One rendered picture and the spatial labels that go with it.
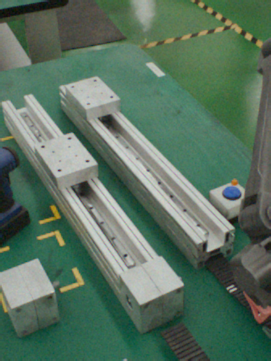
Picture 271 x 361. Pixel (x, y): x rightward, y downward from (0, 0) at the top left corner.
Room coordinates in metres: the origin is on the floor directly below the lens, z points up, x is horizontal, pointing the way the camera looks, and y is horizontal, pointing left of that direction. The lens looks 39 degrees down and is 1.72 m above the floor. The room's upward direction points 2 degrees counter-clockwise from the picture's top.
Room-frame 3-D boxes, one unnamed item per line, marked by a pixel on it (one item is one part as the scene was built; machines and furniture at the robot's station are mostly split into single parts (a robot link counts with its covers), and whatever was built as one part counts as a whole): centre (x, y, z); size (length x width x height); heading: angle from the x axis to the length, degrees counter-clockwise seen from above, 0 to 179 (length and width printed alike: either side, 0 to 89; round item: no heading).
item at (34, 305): (0.74, 0.22, 0.83); 0.11 x 0.10 x 0.10; 116
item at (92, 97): (1.43, 0.12, 0.87); 0.16 x 0.11 x 0.07; 27
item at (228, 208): (1.01, -0.23, 0.81); 0.10 x 0.08 x 0.06; 117
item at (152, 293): (0.73, -0.04, 0.83); 0.12 x 0.09 x 0.10; 117
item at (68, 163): (1.12, 0.18, 0.87); 0.16 x 0.11 x 0.07; 27
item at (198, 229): (1.21, 0.01, 0.82); 0.80 x 0.10 x 0.09; 27
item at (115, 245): (1.12, 0.18, 0.82); 0.80 x 0.10 x 0.09; 27
